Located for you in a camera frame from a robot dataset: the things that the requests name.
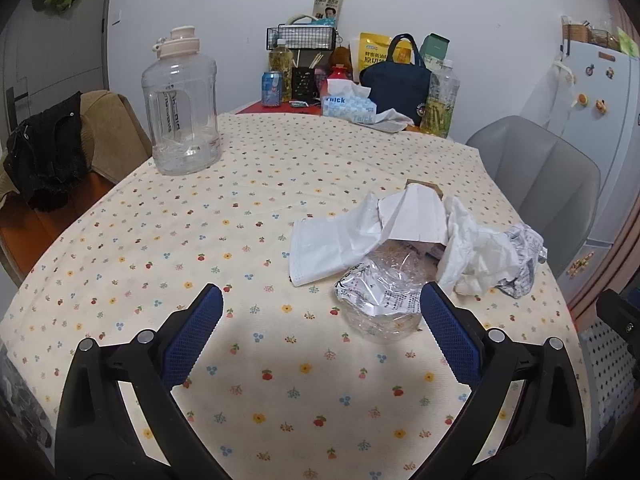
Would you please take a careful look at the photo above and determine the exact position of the yellow tea bottle left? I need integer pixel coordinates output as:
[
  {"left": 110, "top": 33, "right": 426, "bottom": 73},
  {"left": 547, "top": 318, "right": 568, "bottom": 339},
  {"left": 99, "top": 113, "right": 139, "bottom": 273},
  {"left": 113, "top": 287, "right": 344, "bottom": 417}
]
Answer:
[{"left": 269, "top": 38, "right": 293, "bottom": 102}]

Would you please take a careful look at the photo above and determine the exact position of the grey chair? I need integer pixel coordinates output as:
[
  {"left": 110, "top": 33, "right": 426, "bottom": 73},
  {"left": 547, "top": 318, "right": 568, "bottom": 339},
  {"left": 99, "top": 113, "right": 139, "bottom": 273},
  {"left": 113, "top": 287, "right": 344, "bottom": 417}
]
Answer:
[{"left": 466, "top": 116, "right": 601, "bottom": 276}]

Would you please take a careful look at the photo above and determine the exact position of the small brown cardboard box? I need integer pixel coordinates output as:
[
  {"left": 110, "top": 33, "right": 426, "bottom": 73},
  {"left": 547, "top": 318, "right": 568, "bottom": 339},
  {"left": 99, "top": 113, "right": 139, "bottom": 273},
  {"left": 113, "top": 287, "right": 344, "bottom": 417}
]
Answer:
[{"left": 405, "top": 179, "right": 444, "bottom": 200}]

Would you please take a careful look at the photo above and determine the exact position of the blue tissue pack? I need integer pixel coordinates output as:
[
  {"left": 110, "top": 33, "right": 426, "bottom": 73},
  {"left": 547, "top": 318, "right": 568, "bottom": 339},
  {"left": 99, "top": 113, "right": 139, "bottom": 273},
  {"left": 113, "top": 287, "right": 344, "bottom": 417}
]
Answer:
[{"left": 321, "top": 78, "right": 378, "bottom": 125}]

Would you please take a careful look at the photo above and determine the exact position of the white cloth on table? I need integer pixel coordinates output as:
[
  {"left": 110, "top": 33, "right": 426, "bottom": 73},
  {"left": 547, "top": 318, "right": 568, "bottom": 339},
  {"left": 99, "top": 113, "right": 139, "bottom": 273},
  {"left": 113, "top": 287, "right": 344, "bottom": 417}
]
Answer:
[{"left": 367, "top": 108, "right": 414, "bottom": 133}]

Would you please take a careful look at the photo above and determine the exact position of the blue soda can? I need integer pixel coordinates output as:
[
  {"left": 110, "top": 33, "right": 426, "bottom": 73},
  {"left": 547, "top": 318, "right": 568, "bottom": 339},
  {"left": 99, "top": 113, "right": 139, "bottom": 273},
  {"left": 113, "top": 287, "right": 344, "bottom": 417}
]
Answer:
[{"left": 260, "top": 70, "right": 283, "bottom": 107}]

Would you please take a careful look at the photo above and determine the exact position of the floral cream tablecloth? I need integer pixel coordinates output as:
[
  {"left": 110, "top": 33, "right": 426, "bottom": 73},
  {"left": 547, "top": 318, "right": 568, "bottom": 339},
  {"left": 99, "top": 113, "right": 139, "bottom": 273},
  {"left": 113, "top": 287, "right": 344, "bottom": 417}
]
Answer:
[{"left": 0, "top": 110, "right": 589, "bottom": 480}]

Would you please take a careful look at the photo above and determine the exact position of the crushed clear plastic bottle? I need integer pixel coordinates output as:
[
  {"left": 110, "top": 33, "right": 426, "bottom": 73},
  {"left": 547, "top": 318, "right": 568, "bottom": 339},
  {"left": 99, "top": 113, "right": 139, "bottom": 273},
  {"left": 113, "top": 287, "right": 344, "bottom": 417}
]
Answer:
[{"left": 334, "top": 240, "right": 437, "bottom": 342}]

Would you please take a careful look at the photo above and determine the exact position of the yellow snack bag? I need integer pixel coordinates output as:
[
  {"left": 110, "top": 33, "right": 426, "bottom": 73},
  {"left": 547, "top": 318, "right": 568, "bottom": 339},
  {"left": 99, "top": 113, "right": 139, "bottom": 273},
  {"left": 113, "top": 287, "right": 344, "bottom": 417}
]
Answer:
[{"left": 357, "top": 32, "right": 392, "bottom": 74}]

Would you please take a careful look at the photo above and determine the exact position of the black garment on chair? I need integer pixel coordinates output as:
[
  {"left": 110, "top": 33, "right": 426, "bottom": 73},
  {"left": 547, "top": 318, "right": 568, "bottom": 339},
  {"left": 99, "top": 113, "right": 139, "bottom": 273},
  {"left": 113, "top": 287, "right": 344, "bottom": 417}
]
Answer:
[{"left": 3, "top": 92, "right": 88, "bottom": 212}]

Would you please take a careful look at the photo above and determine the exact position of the black pen holder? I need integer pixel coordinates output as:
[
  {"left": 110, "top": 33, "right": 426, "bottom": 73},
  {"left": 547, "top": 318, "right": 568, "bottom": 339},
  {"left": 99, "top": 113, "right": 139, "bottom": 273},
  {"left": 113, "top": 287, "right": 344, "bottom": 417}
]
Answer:
[{"left": 292, "top": 67, "right": 318, "bottom": 103}]

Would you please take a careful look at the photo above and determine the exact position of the black wire basket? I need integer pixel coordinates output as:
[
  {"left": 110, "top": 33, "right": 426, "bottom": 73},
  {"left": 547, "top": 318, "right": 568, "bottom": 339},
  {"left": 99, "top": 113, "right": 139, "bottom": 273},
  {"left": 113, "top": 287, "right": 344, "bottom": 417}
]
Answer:
[{"left": 266, "top": 24, "right": 337, "bottom": 51}]

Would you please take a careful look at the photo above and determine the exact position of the green carton box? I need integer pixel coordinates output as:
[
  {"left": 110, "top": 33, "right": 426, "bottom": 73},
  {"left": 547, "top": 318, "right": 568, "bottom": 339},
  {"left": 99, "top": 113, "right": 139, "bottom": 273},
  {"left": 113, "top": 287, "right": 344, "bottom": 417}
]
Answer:
[{"left": 420, "top": 32, "right": 449, "bottom": 72}]

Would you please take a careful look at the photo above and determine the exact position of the green tea bottle right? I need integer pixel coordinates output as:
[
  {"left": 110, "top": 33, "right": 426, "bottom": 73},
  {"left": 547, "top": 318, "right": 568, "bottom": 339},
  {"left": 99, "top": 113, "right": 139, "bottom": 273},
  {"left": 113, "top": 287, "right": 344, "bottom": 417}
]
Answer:
[{"left": 420, "top": 58, "right": 460, "bottom": 139}]

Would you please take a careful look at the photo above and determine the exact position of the white refrigerator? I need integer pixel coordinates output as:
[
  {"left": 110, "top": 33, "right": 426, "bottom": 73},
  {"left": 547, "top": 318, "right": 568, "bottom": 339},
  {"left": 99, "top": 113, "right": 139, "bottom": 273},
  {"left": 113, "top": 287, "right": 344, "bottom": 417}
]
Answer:
[{"left": 516, "top": 34, "right": 640, "bottom": 286}]

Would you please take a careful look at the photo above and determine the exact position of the wicker basket on fridge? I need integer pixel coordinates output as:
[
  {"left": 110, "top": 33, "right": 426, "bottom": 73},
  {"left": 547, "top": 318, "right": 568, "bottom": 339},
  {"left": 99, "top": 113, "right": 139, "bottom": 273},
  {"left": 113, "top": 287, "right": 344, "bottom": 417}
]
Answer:
[{"left": 561, "top": 15, "right": 591, "bottom": 44}]

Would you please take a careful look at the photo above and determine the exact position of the brown wooden chair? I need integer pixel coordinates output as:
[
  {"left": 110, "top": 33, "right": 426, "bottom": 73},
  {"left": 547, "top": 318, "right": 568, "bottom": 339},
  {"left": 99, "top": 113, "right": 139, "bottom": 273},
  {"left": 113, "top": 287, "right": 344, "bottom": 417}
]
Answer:
[{"left": 1, "top": 90, "right": 152, "bottom": 285}]

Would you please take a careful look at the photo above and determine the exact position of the grey door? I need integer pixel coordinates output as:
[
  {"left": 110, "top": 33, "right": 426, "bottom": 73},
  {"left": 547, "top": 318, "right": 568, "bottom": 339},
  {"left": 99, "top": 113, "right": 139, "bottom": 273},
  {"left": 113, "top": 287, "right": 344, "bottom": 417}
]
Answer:
[{"left": 1, "top": 0, "right": 108, "bottom": 151}]

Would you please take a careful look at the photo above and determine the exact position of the white paper tissue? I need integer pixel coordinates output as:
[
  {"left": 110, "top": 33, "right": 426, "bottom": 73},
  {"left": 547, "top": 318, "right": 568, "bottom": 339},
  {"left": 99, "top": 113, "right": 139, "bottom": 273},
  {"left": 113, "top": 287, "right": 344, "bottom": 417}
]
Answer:
[{"left": 378, "top": 185, "right": 518, "bottom": 296}]

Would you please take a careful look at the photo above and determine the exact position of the large clear water jug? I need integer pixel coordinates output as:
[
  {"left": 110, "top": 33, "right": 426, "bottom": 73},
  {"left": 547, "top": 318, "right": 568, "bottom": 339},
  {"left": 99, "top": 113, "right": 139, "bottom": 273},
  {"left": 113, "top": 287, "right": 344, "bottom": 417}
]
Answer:
[{"left": 141, "top": 25, "right": 221, "bottom": 176}]

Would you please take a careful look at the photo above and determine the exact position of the navy blue lunch bag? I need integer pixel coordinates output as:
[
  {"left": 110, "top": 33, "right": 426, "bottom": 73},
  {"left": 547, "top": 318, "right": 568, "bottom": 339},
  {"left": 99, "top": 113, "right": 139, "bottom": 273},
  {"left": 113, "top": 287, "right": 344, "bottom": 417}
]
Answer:
[{"left": 359, "top": 34, "right": 432, "bottom": 126}]

